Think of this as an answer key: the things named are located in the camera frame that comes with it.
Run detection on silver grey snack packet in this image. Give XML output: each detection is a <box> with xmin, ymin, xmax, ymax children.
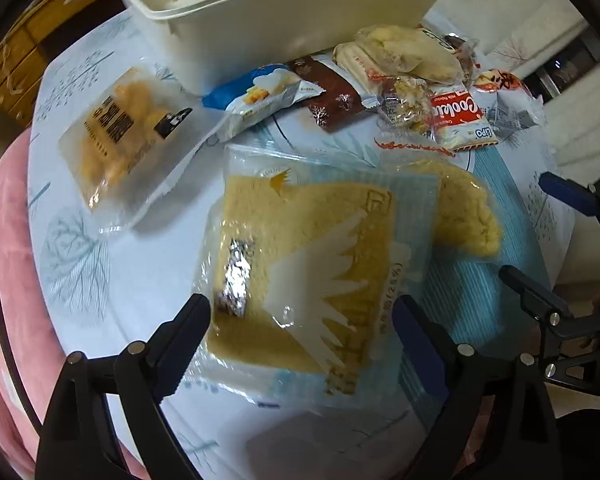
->
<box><xmin>490</xmin><ymin>92</ymin><xmax>546</xmax><ymax>133</ymax></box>

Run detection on clear nut candy packet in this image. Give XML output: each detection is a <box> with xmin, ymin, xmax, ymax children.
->
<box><xmin>362</xmin><ymin>75</ymin><xmax>436</xmax><ymax>136</ymax></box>

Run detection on red cookie packet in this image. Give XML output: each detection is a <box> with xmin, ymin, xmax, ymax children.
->
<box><xmin>427</xmin><ymin>87</ymin><xmax>501</xmax><ymax>153</ymax></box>

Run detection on wooden desk with drawers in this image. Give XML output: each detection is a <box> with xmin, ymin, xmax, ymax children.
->
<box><xmin>0</xmin><ymin>0</ymin><xmax>131</xmax><ymax>126</ymax></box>

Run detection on yellow cake packet red print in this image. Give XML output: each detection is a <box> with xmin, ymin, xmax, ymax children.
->
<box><xmin>375</xmin><ymin>130</ymin><xmax>506</xmax><ymax>261</ymax></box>

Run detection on brown snack packet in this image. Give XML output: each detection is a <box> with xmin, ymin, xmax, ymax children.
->
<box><xmin>287</xmin><ymin>52</ymin><xmax>376</xmax><ymax>133</ymax></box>

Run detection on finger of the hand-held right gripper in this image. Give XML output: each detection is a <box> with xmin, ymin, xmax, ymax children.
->
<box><xmin>499</xmin><ymin>265</ymin><xmax>600</xmax><ymax>391</ymax></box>
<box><xmin>539</xmin><ymin>171</ymin><xmax>600</xmax><ymax>241</ymax></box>

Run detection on white plastic storage bin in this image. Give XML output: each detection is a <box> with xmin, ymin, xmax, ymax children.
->
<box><xmin>112</xmin><ymin>0</ymin><xmax>448</xmax><ymax>96</ymax></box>

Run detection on orange white snack packet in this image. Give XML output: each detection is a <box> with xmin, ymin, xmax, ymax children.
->
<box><xmin>472</xmin><ymin>67</ymin><xmax>536</xmax><ymax>106</ymax></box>

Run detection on blue white snack packet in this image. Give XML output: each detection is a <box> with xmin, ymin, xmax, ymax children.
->
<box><xmin>130</xmin><ymin>62</ymin><xmax>326</xmax><ymax>228</ymax></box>

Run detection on clear packet with black label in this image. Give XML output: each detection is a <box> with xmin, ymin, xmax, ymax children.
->
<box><xmin>57</xmin><ymin>65</ymin><xmax>203</xmax><ymax>226</ymax></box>

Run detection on black cable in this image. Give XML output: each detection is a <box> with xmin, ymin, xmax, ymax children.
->
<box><xmin>0</xmin><ymin>230</ymin><xmax>48</xmax><ymax>398</ymax></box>

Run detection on pink blanket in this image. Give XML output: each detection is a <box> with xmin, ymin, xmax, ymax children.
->
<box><xmin>0</xmin><ymin>125</ymin><xmax>146</xmax><ymax>480</ymax></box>

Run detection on large sponge cake packet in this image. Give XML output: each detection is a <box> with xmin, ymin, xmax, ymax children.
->
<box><xmin>180</xmin><ymin>142</ymin><xmax>443</xmax><ymax>411</ymax></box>

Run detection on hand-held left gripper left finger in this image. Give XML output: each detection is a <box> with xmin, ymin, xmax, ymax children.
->
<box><xmin>35</xmin><ymin>292</ymin><xmax>213</xmax><ymax>480</ymax></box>

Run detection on clear bread packet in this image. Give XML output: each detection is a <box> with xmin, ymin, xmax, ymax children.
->
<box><xmin>355</xmin><ymin>25</ymin><xmax>466</xmax><ymax>86</ymax></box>

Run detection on beige biscuit pack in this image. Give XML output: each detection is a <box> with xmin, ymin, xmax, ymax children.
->
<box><xmin>332</xmin><ymin>40</ymin><xmax>396</xmax><ymax>98</ymax></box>

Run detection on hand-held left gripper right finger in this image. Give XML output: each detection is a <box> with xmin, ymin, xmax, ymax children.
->
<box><xmin>392</xmin><ymin>294</ymin><xmax>563</xmax><ymax>480</ymax></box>

